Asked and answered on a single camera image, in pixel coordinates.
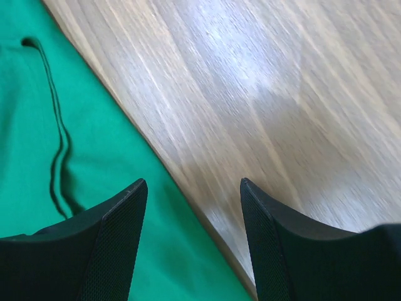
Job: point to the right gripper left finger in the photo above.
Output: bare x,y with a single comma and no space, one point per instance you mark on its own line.
90,256

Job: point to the green t-shirt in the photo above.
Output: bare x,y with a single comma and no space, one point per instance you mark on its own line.
66,146

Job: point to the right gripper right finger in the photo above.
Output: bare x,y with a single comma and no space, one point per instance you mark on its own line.
295,257

